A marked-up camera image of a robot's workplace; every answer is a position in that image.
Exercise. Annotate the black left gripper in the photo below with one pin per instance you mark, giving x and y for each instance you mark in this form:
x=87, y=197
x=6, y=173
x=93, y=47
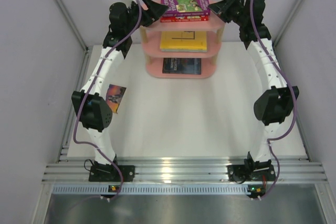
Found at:
x=155, y=10

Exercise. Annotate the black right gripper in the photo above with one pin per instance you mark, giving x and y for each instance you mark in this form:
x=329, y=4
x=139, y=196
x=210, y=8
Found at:
x=222, y=7

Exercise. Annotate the red treehouse book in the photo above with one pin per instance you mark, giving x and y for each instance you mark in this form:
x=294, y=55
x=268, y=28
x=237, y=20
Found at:
x=183, y=19

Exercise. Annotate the purple treehouse book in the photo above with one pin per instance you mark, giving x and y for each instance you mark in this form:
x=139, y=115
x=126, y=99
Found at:
x=182, y=8

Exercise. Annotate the yellow Little Prince book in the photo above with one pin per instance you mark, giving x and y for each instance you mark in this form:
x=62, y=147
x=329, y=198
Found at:
x=184, y=39

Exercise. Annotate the dark blue book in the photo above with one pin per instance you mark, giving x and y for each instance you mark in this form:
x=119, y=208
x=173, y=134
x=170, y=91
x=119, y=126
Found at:
x=182, y=66

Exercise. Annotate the blue Jane Eyre book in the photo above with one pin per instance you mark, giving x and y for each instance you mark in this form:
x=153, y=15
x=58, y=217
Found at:
x=114, y=97

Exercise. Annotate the pale green hardcover book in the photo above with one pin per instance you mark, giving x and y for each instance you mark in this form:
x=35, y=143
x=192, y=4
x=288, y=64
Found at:
x=183, y=50

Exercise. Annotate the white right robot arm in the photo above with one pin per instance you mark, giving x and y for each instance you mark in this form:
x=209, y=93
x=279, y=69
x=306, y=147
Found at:
x=276, y=101

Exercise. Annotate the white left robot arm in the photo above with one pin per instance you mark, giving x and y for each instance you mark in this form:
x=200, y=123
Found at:
x=91, y=108

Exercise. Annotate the pink three-tier shelf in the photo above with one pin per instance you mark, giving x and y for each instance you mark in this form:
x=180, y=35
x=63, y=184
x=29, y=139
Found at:
x=151, y=37

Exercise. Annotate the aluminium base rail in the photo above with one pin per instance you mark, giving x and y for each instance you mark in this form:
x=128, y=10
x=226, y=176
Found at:
x=187, y=131

